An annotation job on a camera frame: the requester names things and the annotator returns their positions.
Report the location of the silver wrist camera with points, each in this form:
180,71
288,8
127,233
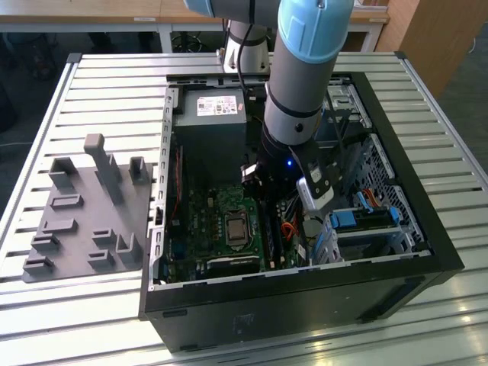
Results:
312,202

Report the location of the black PC case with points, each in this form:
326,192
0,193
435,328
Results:
267,312

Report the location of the black graphics card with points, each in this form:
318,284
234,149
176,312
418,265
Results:
232,265

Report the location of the round grey speaker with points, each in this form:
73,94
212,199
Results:
314,226

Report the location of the black table corner cap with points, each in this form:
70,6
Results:
73,58
400,55

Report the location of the grey parts rack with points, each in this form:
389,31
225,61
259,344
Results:
76,236

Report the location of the wooden top white desk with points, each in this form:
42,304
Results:
371,17
76,9

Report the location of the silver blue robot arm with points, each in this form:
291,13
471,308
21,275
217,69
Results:
301,76

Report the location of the green motherboard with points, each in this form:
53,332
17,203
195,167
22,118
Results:
253,221

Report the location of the silver CPU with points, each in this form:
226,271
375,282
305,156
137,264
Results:
236,230

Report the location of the wooden cabinet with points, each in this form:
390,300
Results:
438,38

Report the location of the black RAM slot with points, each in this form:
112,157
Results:
265,225

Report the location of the grey power supply unit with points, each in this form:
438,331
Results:
209,152

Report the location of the metal drive cage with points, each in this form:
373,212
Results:
381,171

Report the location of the blue disk carrier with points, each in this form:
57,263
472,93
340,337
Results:
343,221
322,244

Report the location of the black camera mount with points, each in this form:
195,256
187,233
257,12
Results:
305,160

